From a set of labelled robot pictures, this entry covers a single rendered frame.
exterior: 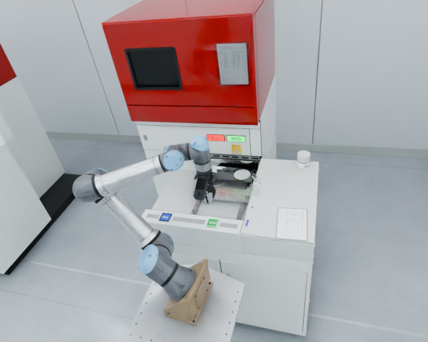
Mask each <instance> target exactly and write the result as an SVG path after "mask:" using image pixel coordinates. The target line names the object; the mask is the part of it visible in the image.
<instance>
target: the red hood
mask: <svg viewBox="0 0 428 342"><path fill-rule="evenodd" d="M101 24H102V26H103V31H104V34H105V38H106V40H107V44H108V47H109V51H110V53H111V57H112V60H113V63H114V67H115V70H116V73H117V75H118V79H119V82H120V86H121V89H122V92H123V95H124V99H125V101H126V106H127V108H128V112H129V114H130V118H131V121H149V122H169V123H190V124H230V125H250V126H257V125H258V123H259V121H260V117H261V114H262V111H263V108H264V105H265V102H266V99H267V96H268V93H269V90H270V86H271V84H272V80H273V78H274V74H275V48H274V0H142V1H140V2H138V3H136V4H135V5H133V6H131V7H129V8H128V9H126V10H124V11H122V12H120V13H119V14H116V15H115V16H113V17H111V18H109V19H107V20H106V21H104V22H102V23H101Z"/></svg>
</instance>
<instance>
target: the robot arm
mask: <svg viewBox="0 0 428 342"><path fill-rule="evenodd" d="M190 160H194V164H195V168H196V172H197V173H198V178H197V182H196V188H195V192H194V198H195V199H196V200H203V201H204V202H206V203H207V204H208V205H210V204H211V203H212V201H213V198H214V197H215V194H216V189H215V187H214V186H213V185H214V181H215V184H216V182H217V176H216V172H212V163H211V156H210V151H209V144H208V140H207V138H206V137H205V136H195V137H193V138H191V140H190V142H189V143H185V144H180V145H169V146H166V147H164V150H163V153H162V154H159V155H157V156H154V157H151V158H148V159H145V160H143V161H139V162H137V163H135V164H131V165H129V166H126V167H123V168H120V169H118V170H114V171H112V172H108V171H106V170H104V169H102V168H93V169H91V170H88V171H87V172H86V173H85V174H83V175H81V176H80V177H78V178H77V179H76V180H75V182H74V184H73V194H74V196H75V197H76V198H77V199H78V200H79V201H81V202H95V203H96V204H101V205H103V206H104V207H105V208H106V209H107V210H108V211H109V212H110V213H111V214H112V215H113V216H114V217H115V218H116V219H117V220H118V221H119V222H120V223H121V224H122V225H123V226H124V227H125V228H126V229H127V230H128V231H129V232H130V233H131V234H132V235H133V236H134V237H135V238H136V239H137V240H138V241H139V242H140V248H141V249H142V250H143V251H142V253H141V254H140V257H139V258H138V260H137V269H138V270H139V271H140V272H141V273H142V274H144V275H146V276H147V277H148V278H150V279H151V280H153V281H154V282H155V283H157V284H158V285H160V286H161V287H163V289H164V290H165V291H166V293H167V295H168V296H169V297H170V298H171V300H173V301H174V302H179V301H180V300H182V298H184V296H185V295H186V294H187V293H188V291H189V290H190V288H191V287H192V285H193V283H194V281H195V279H196V272H195V271H194V270H193V269H190V268H188V267H184V266H182V265H179V264H178V263H176V262H175V261H174V260H172V258H171V257H172V253H173V251H174V242H173V239H172V237H171V236H170V235H169V234H167V233H162V232H161V231H160V230H159V229H153V228H152V227H151V225H150V224H149V223H148V222H147V221H146V220H145V219H144V218H143V217H142V216H141V215H140V214H139V213H138V212H137V211H136V210H135V209H134V208H133V207H132V206H131V205H130V204H129V203H128V202H127V201H126V200H125V199H124V198H123V197H122V196H121V195H120V194H119V193H118V192H117V189H121V188H123V187H126V186H129V185H132V184H135V183H137V182H140V181H144V180H145V179H148V178H151V177H154V176H157V175H159V174H163V173H165V172H168V171H176V170H178V169H180V168H181V167H182V165H183V163H184V161H190ZM213 174H214V175H213ZM215 177H216V180H215ZM207 196H208V197H209V198H208V199H207Z"/></svg>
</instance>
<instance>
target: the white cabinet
mask: <svg viewBox="0 0 428 342"><path fill-rule="evenodd" d="M171 258H172V260H174V261H175V262H176V263H178V264H179V265H192V264H197V263H199V262H201V261H202V260H204V259H206V258H208V259H207V261H208V264H207V265H208V267H209V268H211V269H214V270H215V271H218V272H220V273H222V274H224V275H226V276H229V277H231V278H234V279H235V280H238V281H240V282H242V283H244V284H245V289H244V291H243V296H242V299H241V302H240V307H239V310H238V315H237V318H236V322H239V323H243V324H248V325H252V326H259V327H262V328H268V329H272V330H278V331H281V332H285V333H291V334H295V335H301V336H306V332H307V330H306V326H307V319H308V305H309V302H310V299H309V297H310V283H311V275H312V268H313V262H308V261H299V260H294V259H285V258H281V257H275V256H266V255H261V254H252V253H247V252H242V253H240V252H231V251H226V250H217V249H212V248H203V247H198V246H189V245H184V244H176V243H174V251H173V253H172V257H171Z"/></svg>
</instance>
